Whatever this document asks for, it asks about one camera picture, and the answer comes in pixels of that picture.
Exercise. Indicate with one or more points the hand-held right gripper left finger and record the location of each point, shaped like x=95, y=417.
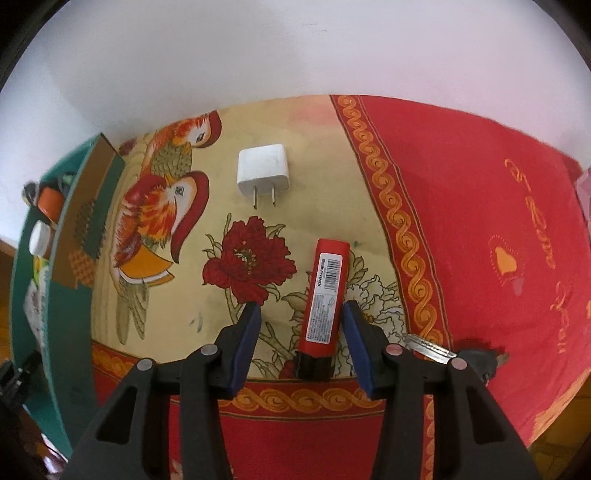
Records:
x=244, y=350

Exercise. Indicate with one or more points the white charger plug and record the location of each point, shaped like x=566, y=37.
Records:
x=263, y=168

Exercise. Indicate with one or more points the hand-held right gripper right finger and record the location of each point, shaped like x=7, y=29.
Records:
x=360, y=350

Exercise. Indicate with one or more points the pink patterned box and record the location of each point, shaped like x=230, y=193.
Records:
x=585, y=187

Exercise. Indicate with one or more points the clear card packet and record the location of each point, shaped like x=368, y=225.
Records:
x=34, y=304

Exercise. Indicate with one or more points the orange bottle with white cap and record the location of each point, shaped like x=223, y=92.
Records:
x=39, y=237

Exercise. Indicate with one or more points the orange monkey clock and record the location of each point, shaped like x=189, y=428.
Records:
x=48, y=203

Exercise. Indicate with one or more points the red labelled lighter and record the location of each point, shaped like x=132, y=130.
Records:
x=323, y=295

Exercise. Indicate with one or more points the teal cardboard box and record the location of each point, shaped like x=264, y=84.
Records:
x=69, y=323

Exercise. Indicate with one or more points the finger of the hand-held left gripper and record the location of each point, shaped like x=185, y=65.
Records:
x=14, y=376

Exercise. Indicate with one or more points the key with black head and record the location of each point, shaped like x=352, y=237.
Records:
x=429, y=348

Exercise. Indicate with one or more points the red printed blanket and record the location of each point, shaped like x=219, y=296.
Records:
x=461, y=207

